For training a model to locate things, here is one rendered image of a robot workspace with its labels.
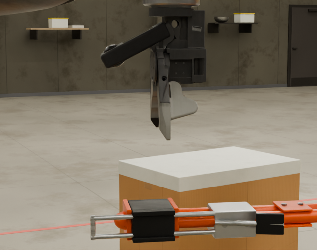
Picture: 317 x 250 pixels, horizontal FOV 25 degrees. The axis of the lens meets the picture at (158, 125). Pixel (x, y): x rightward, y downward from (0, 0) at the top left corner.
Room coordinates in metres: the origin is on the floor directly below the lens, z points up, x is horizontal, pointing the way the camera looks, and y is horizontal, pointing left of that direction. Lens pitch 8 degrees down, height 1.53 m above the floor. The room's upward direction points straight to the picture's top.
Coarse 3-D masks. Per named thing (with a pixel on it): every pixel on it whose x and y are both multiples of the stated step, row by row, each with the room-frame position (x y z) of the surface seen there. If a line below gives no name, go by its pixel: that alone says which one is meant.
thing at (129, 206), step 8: (128, 200) 1.18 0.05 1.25; (136, 200) 1.18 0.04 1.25; (144, 200) 1.18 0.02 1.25; (152, 200) 1.18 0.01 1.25; (160, 200) 1.18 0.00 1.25; (168, 200) 1.18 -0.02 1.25; (128, 208) 1.12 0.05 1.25; (136, 208) 1.12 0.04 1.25; (144, 208) 1.12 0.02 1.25; (152, 208) 1.12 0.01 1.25; (160, 208) 1.12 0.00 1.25; (168, 208) 1.12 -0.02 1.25; (176, 208) 1.12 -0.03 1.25; (128, 224) 1.11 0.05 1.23; (176, 224) 1.12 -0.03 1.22; (128, 232) 1.11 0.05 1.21; (128, 240) 1.11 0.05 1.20
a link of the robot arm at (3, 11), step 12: (0, 0) 0.47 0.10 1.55; (12, 0) 0.47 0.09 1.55; (24, 0) 0.48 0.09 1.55; (36, 0) 0.49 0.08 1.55; (48, 0) 0.49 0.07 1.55; (60, 0) 0.51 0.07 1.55; (72, 0) 0.53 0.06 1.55; (0, 12) 0.48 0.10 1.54; (12, 12) 0.49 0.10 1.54; (24, 12) 0.51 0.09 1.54
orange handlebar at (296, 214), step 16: (192, 208) 1.18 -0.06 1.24; (208, 208) 1.18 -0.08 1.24; (256, 208) 1.19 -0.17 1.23; (272, 208) 1.19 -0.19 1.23; (288, 208) 1.16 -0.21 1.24; (304, 208) 1.16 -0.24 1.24; (192, 224) 1.13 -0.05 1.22; (208, 224) 1.13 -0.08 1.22; (288, 224) 1.16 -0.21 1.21; (304, 224) 1.16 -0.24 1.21
